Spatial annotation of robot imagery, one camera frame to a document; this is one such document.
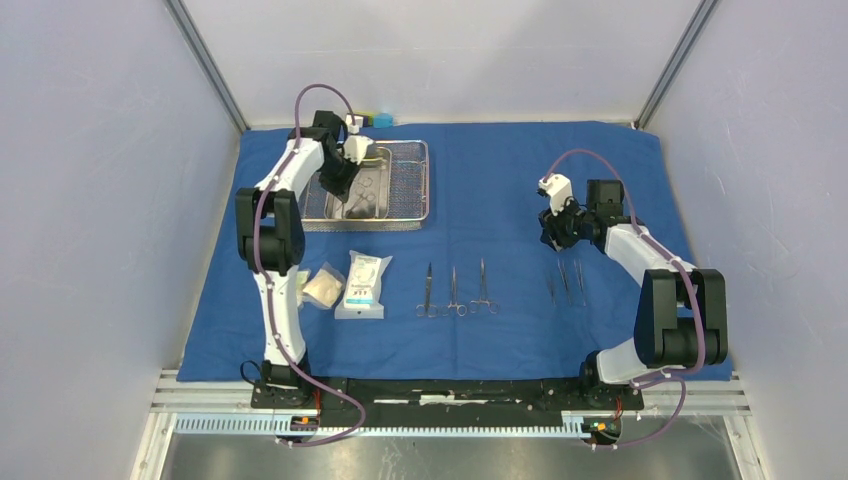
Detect green sterile packet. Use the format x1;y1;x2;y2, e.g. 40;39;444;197
296;269;311;308

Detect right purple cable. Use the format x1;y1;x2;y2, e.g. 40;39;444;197
539;148;708;452

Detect slotted cable duct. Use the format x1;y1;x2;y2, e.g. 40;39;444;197
173;413;619;440

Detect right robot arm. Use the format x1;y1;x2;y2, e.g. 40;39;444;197
538;174;729;408

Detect steel ring-handled forceps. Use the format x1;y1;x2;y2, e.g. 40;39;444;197
440;267;468;317

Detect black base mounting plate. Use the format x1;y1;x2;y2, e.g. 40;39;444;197
250;377;645;428

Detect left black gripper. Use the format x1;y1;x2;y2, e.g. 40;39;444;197
319;151;363;204

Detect cyan blue block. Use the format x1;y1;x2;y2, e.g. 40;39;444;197
372;112;395;129

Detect beige gauze packet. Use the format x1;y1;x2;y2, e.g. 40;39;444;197
303;262;346;310

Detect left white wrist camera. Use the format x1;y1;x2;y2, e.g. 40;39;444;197
342;134;374;165

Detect steel toothed tissue forceps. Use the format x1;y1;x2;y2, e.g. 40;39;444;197
557;259;573;306

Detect white sterile packet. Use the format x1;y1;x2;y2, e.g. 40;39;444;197
334;250;393;320

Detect blue surgical wrap cloth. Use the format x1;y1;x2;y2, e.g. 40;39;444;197
176;120;734;384

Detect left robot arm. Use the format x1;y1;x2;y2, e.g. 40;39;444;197
235;110;360;408

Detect steel surgical scissors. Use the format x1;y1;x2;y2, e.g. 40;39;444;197
415;263;438;318

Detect steel hemostat forceps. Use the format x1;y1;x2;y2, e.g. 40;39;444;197
468;258;500;314

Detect metal mesh tray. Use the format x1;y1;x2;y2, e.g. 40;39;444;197
298;140;430;232

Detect white and yellow block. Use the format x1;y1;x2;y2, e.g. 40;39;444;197
346;112;375;129

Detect steel needle holder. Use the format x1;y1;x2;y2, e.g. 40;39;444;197
346;177;378;219

